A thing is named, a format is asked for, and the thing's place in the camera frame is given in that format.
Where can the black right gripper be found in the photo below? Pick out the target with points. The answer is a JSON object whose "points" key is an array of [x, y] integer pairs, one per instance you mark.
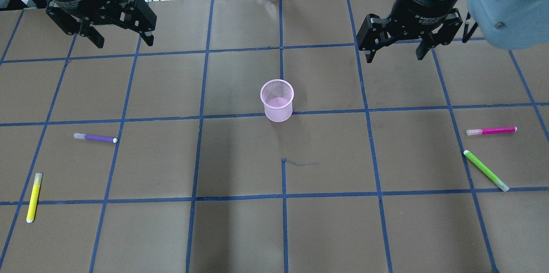
{"points": [[426, 6]]}

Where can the purple pen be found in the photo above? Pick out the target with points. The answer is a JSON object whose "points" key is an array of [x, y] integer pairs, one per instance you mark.
{"points": [[98, 138]]}

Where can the pink pen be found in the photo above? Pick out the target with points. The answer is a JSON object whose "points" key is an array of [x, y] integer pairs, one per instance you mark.
{"points": [[489, 131]]}

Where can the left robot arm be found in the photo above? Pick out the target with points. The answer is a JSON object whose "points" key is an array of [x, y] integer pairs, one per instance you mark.
{"points": [[5, 6]]}

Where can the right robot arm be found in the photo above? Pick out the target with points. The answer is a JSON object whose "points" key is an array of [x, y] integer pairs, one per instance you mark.
{"points": [[506, 24]]}

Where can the pink mesh cup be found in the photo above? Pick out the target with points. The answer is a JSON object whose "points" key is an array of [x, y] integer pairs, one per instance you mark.
{"points": [[277, 98]]}

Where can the yellow pen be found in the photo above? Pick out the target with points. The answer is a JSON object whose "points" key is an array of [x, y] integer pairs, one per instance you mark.
{"points": [[34, 198]]}

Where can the green pen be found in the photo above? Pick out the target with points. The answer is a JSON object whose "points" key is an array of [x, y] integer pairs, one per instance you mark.
{"points": [[486, 171]]}

